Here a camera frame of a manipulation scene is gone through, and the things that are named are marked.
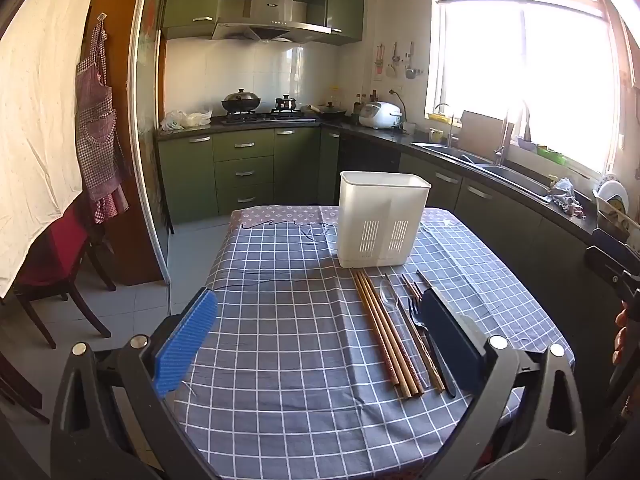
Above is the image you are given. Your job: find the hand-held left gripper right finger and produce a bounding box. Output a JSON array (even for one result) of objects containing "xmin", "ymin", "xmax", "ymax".
[{"xmin": 419, "ymin": 287, "xmax": 586, "ymax": 480}]

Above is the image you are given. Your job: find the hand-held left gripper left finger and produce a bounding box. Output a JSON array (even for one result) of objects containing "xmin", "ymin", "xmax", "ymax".
[{"xmin": 50, "ymin": 287, "xmax": 221, "ymax": 480}]

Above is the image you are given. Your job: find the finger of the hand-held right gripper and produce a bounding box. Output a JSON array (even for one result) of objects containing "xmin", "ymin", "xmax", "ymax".
[
  {"xmin": 585, "ymin": 245, "xmax": 632, "ymax": 288},
  {"xmin": 591, "ymin": 228, "xmax": 633, "ymax": 261}
]

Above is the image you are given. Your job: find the black plastic fork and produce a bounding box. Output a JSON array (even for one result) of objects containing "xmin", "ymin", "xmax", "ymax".
[{"xmin": 405, "ymin": 296, "xmax": 458, "ymax": 399}]

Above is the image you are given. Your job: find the clear plastic spoon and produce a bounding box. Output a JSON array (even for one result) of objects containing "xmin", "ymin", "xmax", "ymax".
[{"xmin": 378, "ymin": 279, "xmax": 432, "ymax": 390}]

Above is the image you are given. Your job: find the white plastic utensil holder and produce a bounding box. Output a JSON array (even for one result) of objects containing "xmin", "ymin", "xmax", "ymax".
[{"xmin": 336, "ymin": 170, "xmax": 432, "ymax": 269}]

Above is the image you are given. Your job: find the person's right hand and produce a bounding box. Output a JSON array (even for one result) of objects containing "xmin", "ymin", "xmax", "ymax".
[{"xmin": 613, "ymin": 305, "xmax": 633, "ymax": 367}]

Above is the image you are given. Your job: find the dish rack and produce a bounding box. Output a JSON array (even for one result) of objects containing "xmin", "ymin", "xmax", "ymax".
[{"xmin": 591, "ymin": 187, "xmax": 640, "ymax": 248}]

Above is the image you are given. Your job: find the white plate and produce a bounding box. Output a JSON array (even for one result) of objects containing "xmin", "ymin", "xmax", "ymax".
[{"xmin": 597, "ymin": 180, "xmax": 629, "ymax": 217}]

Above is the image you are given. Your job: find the crumpled dish cloth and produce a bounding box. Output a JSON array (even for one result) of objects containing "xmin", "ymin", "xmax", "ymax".
[{"xmin": 547, "ymin": 177, "xmax": 587, "ymax": 219}]

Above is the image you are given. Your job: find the green windowsill tray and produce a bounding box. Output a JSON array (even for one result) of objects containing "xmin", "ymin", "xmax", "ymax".
[{"xmin": 517, "ymin": 137, "xmax": 569, "ymax": 167}]

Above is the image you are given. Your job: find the grey checked tablecloth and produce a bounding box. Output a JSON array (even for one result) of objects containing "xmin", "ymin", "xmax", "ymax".
[{"xmin": 177, "ymin": 205, "xmax": 576, "ymax": 480}]

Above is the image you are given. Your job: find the green sink base cabinet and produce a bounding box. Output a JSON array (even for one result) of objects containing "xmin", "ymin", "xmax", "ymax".
[{"xmin": 397, "ymin": 152, "xmax": 618, "ymax": 291}]

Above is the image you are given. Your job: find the tall metal faucet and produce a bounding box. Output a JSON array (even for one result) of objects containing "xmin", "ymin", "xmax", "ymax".
[{"xmin": 493, "ymin": 109, "xmax": 517, "ymax": 167}]

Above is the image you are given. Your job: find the steel double sink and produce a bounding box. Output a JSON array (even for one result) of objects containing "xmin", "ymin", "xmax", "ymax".
[{"xmin": 411, "ymin": 141, "xmax": 552, "ymax": 197}]

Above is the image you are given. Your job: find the red cushioned wooden chair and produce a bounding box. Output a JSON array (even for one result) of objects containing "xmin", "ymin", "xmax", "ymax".
[{"xmin": 14, "ymin": 200, "xmax": 118, "ymax": 351}]

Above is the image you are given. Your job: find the grey patterned table cover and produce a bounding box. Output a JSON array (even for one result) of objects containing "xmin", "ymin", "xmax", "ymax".
[{"xmin": 231, "ymin": 203, "xmax": 453, "ymax": 233}]

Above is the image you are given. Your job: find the wooden cutting board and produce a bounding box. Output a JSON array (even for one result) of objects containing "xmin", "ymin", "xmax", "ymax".
[{"xmin": 457, "ymin": 110, "xmax": 509, "ymax": 154}]

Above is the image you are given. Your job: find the window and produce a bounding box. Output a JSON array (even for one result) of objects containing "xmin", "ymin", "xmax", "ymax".
[{"xmin": 424, "ymin": 0, "xmax": 623, "ymax": 177}]

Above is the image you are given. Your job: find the green base cabinet with drawers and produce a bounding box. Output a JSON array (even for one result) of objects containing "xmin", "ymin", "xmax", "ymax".
[{"xmin": 157, "ymin": 127, "xmax": 342, "ymax": 226}]

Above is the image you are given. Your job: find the small metal faucet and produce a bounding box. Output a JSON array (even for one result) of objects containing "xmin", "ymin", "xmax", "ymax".
[{"xmin": 433, "ymin": 103, "xmax": 459, "ymax": 149}]

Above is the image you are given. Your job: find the black built-in appliance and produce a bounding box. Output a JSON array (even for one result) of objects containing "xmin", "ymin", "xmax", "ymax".
[{"xmin": 336, "ymin": 135, "xmax": 402, "ymax": 207}]

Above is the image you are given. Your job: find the glass sliding door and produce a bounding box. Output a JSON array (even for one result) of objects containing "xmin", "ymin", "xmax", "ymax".
[{"xmin": 127, "ymin": 0, "xmax": 173, "ymax": 306}]

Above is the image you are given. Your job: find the black kitchen countertop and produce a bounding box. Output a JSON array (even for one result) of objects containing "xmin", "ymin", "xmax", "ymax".
[{"xmin": 155, "ymin": 114, "xmax": 640, "ymax": 256}]

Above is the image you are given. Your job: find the checked apron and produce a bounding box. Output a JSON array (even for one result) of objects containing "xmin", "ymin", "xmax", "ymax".
[{"xmin": 75, "ymin": 22, "xmax": 133, "ymax": 226}]

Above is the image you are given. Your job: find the gas hob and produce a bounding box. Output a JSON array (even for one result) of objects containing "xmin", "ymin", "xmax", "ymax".
[{"xmin": 220, "ymin": 107, "xmax": 319, "ymax": 125}]

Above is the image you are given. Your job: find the white rice cooker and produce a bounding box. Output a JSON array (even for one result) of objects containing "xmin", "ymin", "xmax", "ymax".
[{"xmin": 358, "ymin": 101, "xmax": 405, "ymax": 130}]

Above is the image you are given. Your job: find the black wok with lid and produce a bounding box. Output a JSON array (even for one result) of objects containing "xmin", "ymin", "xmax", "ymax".
[{"xmin": 221, "ymin": 88, "xmax": 262, "ymax": 114}]

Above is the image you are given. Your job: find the white fabric sheet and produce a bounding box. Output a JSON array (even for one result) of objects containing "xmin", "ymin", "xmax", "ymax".
[{"xmin": 0, "ymin": 0, "xmax": 108, "ymax": 298}]

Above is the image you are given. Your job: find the brown wooden partition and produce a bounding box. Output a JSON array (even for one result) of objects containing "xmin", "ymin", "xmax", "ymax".
[{"xmin": 82, "ymin": 0, "xmax": 168, "ymax": 288}]

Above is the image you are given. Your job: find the steel range hood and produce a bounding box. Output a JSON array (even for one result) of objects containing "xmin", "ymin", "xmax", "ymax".
[{"xmin": 210, "ymin": 0, "xmax": 332, "ymax": 45}]

